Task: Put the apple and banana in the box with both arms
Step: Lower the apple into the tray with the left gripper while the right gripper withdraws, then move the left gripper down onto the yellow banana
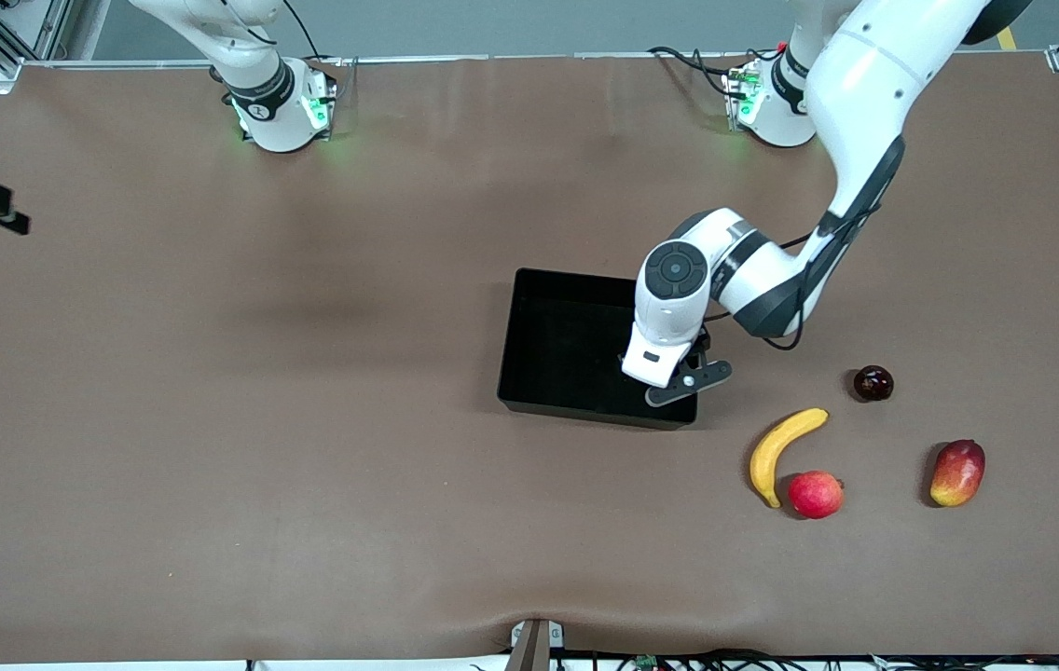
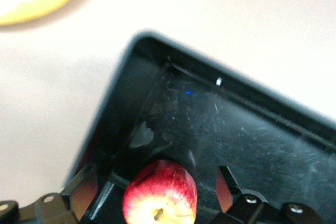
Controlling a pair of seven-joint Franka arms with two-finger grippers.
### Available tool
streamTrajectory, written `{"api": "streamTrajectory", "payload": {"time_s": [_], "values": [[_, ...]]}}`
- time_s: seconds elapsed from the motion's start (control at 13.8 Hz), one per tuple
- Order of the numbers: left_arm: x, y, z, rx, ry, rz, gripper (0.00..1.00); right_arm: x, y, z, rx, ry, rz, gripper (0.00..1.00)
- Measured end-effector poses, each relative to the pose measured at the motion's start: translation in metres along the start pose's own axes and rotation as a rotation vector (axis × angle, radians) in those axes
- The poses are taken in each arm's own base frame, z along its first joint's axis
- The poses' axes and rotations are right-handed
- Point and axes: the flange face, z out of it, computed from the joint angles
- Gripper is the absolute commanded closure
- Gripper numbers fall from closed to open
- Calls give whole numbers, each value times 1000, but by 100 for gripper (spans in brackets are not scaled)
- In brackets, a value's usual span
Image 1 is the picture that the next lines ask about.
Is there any black plastic box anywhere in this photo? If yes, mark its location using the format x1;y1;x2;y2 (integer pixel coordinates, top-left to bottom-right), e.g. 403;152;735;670
497;268;704;431

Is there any yellow banana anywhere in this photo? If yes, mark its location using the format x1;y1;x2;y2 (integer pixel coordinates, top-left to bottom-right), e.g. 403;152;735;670
750;407;831;510

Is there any red pomegranate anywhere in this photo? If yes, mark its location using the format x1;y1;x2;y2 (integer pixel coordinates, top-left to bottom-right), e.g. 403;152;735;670
788;471;846;520

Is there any dark purple plum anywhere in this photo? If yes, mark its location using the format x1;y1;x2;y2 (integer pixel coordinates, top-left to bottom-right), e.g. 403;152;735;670
853;365;895;404

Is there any red yellow mango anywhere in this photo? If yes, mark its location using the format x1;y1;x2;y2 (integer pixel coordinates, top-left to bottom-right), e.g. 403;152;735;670
929;439;986;508

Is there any brown table cover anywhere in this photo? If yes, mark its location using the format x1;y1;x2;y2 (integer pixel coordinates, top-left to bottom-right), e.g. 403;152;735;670
0;51;1059;664

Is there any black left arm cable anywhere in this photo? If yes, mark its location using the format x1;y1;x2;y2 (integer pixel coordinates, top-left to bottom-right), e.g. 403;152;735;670
705;207;887;352

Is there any black base cable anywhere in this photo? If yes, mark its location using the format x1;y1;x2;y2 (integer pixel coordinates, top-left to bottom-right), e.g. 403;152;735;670
646;45;747;96
282;0;327;61

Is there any black cables bundle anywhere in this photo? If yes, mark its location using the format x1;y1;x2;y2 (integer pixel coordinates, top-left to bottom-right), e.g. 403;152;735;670
557;647;1059;671

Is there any front camera mount bracket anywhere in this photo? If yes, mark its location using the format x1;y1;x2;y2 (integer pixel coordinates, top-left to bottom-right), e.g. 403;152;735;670
506;618;565;671

